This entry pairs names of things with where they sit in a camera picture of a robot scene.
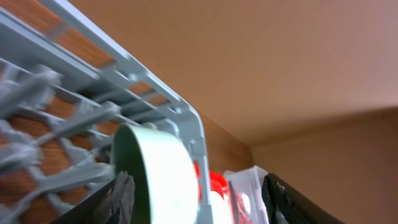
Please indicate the light blue plate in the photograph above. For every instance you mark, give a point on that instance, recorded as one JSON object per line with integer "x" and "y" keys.
{"x": 220, "y": 209}

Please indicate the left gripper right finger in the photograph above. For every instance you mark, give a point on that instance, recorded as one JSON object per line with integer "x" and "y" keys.
{"x": 284, "y": 204}

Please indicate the red snack wrapper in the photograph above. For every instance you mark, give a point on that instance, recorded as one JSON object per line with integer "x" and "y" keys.
{"x": 240, "y": 215}

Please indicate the green bowl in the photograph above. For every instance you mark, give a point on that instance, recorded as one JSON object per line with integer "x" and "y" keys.
{"x": 166, "y": 186}

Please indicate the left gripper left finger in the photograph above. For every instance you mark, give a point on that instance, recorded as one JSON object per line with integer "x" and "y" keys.
{"x": 112, "y": 204}

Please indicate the red plastic tray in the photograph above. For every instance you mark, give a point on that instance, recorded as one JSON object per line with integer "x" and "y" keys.
{"x": 218, "y": 184}

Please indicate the grey dishwasher rack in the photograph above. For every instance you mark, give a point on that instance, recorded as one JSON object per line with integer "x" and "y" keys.
{"x": 66, "y": 87}

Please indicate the clear plastic bin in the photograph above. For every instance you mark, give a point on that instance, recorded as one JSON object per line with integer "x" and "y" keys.
{"x": 249, "y": 181}

